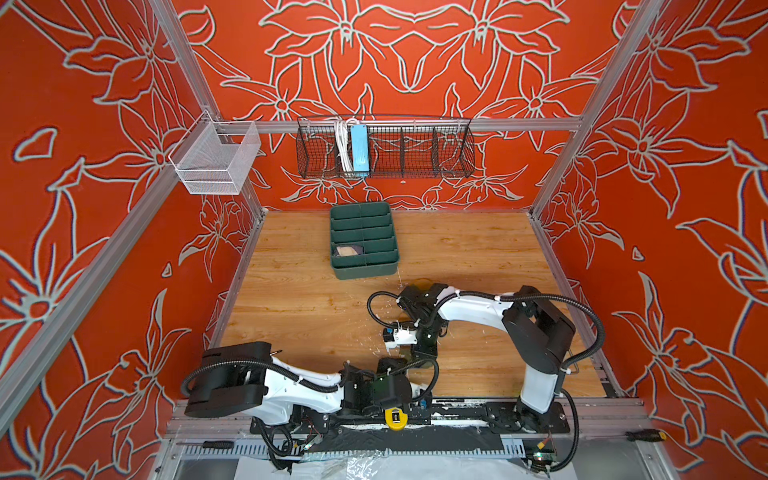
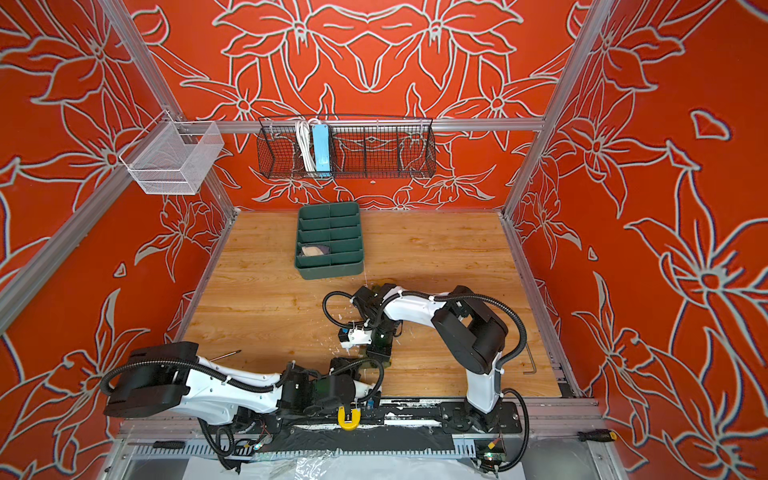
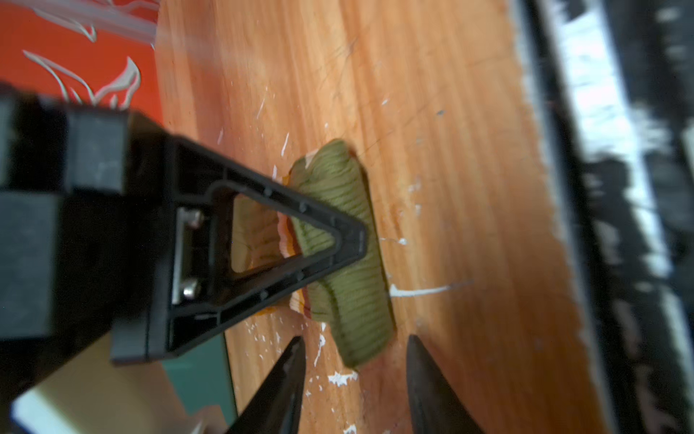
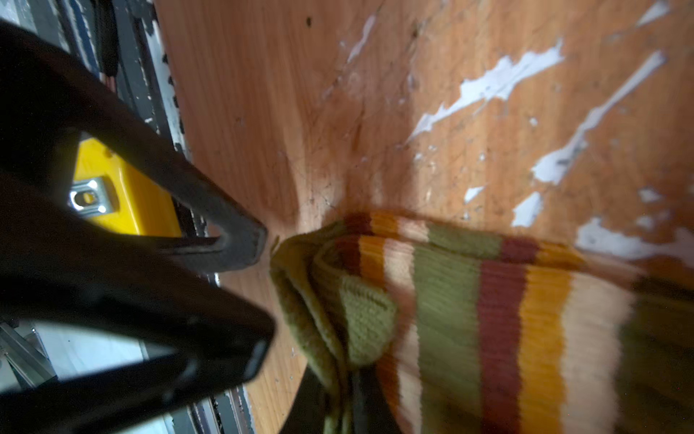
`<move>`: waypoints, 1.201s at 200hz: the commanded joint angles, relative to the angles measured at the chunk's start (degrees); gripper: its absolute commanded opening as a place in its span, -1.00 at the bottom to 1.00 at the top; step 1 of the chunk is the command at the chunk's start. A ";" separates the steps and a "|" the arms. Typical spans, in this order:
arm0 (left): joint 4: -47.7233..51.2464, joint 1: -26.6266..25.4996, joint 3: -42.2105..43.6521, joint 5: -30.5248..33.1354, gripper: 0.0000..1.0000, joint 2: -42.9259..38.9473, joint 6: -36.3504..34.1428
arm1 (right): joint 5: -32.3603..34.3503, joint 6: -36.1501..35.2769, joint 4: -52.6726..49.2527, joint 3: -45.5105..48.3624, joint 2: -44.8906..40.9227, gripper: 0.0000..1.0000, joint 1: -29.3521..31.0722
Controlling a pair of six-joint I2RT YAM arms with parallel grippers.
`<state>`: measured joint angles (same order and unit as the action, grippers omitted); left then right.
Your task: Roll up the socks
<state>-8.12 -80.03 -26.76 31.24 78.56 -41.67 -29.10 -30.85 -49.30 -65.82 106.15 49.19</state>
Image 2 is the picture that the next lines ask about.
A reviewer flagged green compartment tray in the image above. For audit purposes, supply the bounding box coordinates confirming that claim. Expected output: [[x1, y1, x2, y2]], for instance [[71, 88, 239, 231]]
[[294, 201, 364, 280]]

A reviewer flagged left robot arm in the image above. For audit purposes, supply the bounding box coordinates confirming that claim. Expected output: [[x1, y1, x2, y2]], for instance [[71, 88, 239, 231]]
[[99, 341, 385, 472]]

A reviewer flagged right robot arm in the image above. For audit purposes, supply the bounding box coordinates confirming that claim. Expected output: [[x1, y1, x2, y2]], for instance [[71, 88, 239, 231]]
[[321, 283, 530, 475]]

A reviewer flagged metal hex key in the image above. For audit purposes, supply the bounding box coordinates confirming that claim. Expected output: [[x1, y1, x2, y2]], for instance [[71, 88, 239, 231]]
[[522, 344, 538, 375]]

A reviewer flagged light blue box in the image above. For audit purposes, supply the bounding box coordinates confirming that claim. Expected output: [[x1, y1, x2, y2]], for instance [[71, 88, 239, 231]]
[[312, 123, 331, 176]]

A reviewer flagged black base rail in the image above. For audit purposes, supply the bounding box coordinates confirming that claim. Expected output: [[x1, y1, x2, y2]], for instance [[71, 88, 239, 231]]
[[235, 398, 525, 459]]

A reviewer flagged green handled tool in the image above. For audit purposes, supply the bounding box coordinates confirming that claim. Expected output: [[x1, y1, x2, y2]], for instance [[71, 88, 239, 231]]
[[209, 349, 242, 363]]

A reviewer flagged black wire wall basket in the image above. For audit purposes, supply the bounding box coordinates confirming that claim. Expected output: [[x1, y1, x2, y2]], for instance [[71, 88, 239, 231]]
[[256, 115, 437, 180]]

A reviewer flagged white cable bundle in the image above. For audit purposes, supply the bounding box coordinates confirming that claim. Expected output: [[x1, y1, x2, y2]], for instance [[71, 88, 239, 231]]
[[295, 119, 316, 175]]

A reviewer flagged clear plastic wall bin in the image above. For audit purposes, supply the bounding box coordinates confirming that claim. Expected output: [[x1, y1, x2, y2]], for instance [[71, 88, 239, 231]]
[[119, 121, 224, 195]]

